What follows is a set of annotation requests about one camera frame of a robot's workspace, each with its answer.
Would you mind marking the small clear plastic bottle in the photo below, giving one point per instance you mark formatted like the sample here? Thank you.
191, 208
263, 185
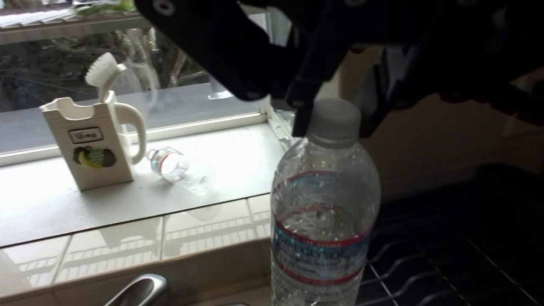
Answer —
169, 163

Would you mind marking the window frame with glass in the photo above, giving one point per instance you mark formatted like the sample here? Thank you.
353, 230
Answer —
69, 73

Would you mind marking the yellow green sponge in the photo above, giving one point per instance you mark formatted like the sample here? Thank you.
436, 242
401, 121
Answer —
96, 157

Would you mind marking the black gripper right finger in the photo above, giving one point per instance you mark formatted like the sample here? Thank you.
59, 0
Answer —
465, 51

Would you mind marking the clear plastic water bottle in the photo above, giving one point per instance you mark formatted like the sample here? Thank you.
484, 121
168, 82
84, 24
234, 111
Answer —
326, 226

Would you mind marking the black dish rack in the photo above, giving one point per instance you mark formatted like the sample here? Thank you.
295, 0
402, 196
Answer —
453, 248

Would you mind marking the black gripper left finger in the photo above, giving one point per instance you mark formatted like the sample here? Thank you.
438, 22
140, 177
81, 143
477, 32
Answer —
239, 44

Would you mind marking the white dish brush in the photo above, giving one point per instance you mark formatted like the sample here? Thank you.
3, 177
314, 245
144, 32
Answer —
105, 70

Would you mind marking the chrome faucet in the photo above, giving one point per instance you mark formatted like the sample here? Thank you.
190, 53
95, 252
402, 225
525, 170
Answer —
139, 289

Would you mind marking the carton on window sill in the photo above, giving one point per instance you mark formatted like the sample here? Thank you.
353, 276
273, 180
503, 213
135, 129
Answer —
95, 141

